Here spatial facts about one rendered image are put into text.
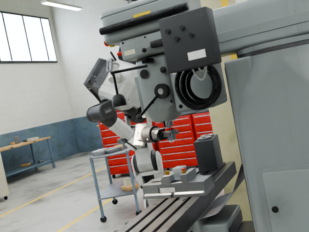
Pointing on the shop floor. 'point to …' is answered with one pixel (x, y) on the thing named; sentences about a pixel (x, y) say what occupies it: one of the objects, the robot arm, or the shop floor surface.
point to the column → (273, 130)
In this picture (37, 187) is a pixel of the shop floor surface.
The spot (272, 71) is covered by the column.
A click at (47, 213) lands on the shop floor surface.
